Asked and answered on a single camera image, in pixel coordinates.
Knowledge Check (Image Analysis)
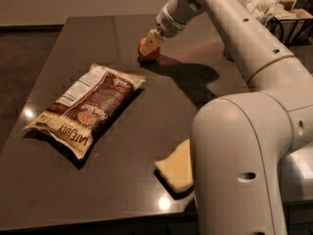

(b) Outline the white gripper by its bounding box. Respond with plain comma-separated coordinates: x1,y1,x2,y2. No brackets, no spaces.
140,0,204,56

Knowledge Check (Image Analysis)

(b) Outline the red apple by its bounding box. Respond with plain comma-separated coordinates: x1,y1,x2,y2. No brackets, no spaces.
137,38,160,62

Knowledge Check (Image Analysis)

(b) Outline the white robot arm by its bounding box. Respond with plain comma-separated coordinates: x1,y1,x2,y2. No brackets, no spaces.
140,0,313,235

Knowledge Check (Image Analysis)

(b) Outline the brown chip bag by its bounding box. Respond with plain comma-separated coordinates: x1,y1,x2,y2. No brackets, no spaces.
25,64,146,160

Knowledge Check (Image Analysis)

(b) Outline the yellow sponge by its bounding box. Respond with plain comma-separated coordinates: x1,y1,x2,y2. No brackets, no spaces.
155,139,193,194

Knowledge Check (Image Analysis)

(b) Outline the black wire basket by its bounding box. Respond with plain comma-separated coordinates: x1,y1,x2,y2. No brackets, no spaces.
266,18,313,46

